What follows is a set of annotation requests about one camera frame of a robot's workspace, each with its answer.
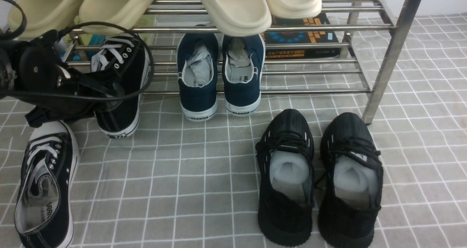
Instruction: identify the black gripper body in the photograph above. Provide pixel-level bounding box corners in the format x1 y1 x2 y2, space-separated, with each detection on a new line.
1 30 124 127

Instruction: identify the black canvas sneaker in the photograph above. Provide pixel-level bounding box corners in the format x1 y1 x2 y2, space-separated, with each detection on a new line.
14 121 80 248
90 34 150 139

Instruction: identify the metal shoe rack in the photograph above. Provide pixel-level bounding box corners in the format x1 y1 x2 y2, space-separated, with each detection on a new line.
0 0 427 129

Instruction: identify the green blue book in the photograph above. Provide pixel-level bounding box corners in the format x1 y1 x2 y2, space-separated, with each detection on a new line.
57 15 157 62

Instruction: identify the beige slipper far left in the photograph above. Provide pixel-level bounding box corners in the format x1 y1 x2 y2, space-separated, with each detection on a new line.
16 0 83 38

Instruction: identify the beige slipper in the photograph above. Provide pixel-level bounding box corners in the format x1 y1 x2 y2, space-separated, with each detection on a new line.
78 0 154 29
16 0 83 38

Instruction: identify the navy canvas sneaker left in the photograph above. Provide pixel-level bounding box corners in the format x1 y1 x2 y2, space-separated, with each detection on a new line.
176 32 220 122

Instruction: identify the navy canvas sneaker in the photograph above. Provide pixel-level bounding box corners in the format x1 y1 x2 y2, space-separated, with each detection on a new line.
221 35 266 116
176 32 220 122

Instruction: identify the grey checked cloth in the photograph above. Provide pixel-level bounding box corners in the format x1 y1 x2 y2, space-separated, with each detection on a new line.
0 14 467 248

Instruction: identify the navy canvas sneaker right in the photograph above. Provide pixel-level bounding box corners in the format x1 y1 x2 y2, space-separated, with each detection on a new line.
221 35 266 116

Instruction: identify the cream slipper centre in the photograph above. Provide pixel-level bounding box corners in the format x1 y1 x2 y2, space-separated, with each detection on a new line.
201 0 272 37

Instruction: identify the cream slipper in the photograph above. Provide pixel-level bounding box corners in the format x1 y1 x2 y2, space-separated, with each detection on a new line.
201 0 272 37
266 0 322 19

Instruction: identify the black knit sneaker left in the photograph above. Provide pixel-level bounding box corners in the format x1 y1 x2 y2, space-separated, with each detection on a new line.
255 109 314 247

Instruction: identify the black knit sneaker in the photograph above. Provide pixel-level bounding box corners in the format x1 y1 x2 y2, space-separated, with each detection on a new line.
255 109 314 247
317 112 383 248

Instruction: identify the cream slipper right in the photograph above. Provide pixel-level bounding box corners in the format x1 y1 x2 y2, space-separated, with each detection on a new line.
266 0 322 19

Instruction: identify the black orange book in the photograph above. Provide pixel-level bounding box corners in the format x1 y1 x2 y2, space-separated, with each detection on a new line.
261 13 344 60

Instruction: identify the black knit sneaker right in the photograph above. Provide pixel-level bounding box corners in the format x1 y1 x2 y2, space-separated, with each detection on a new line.
317 112 383 248

